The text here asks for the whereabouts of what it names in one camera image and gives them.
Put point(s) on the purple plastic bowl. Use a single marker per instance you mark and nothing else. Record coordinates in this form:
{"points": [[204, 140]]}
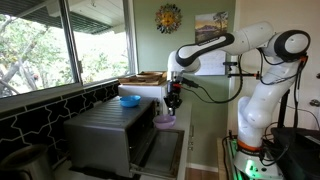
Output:
{"points": [[164, 122]]}

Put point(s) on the colourful sun wall ornament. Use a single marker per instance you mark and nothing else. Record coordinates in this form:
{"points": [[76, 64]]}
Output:
{"points": [[168, 18]]}

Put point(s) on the wooden bowl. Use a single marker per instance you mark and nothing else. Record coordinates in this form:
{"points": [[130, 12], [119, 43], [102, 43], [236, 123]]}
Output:
{"points": [[149, 74]]}

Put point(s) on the white wall calendar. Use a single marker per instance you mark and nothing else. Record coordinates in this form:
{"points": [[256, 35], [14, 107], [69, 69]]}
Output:
{"points": [[215, 65]]}

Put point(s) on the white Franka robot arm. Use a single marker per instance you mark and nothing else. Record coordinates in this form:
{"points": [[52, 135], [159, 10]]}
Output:
{"points": [[256, 110]]}

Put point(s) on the grey window frame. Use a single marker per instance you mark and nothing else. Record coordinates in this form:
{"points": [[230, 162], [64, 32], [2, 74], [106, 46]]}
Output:
{"points": [[71, 50]]}

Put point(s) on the landscape wall picture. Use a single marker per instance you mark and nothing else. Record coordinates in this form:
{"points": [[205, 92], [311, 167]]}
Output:
{"points": [[208, 26]]}

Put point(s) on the glass toaster oven door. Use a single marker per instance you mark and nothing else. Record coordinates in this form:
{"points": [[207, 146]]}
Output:
{"points": [[163, 150]]}

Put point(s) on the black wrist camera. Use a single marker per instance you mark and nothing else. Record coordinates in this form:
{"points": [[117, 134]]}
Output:
{"points": [[186, 82]]}

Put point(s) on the black equipment box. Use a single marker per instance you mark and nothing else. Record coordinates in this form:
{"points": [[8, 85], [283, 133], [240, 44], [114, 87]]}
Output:
{"points": [[296, 153]]}

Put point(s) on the blue plastic bowl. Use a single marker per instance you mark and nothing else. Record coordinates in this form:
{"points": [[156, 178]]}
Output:
{"points": [[130, 101]]}

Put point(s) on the wooden serving tray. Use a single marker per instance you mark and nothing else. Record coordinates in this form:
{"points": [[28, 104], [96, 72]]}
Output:
{"points": [[133, 81]]}

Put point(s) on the metal door knob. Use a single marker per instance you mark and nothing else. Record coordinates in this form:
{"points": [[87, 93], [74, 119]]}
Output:
{"points": [[314, 102]]}

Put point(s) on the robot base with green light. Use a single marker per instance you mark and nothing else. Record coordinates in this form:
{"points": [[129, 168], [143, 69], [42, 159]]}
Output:
{"points": [[256, 168]]}

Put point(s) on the black upright pole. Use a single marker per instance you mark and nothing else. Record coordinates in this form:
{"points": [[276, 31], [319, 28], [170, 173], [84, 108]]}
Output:
{"points": [[283, 110]]}

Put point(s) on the white microwave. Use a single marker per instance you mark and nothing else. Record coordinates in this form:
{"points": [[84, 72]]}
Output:
{"points": [[143, 90]]}

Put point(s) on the metal pot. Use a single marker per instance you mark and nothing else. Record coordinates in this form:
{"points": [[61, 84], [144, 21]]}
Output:
{"points": [[25, 163]]}

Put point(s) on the black clamp bar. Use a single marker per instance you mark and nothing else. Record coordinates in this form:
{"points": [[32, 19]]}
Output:
{"points": [[245, 75]]}

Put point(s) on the silver toaster oven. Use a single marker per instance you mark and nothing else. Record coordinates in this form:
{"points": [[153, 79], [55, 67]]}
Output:
{"points": [[100, 136]]}

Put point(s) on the black red gripper body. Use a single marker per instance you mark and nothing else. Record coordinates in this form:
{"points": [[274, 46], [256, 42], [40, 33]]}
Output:
{"points": [[174, 91]]}

